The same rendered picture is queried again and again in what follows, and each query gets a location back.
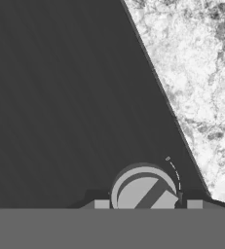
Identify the grey round stove knob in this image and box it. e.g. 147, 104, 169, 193
109, 161, 181, 210

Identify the black glass hob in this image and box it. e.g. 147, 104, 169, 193
0, 0, 213, 210

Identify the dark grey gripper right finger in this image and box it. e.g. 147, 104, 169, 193
181, 189, 225, 210

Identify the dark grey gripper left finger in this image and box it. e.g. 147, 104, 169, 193
68, 189, 112, 210

